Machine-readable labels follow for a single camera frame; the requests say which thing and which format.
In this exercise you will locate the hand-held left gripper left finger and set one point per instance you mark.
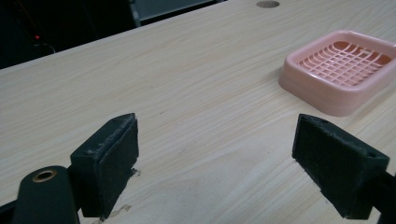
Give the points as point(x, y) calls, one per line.
point(106, 168)

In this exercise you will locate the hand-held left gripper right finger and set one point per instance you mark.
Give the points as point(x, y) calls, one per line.
point(336, 168)

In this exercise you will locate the pink plastic grid basket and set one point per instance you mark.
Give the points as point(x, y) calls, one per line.
point(339, 71)

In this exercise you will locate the grey metal stand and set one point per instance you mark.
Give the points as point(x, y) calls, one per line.
point(146, 11)

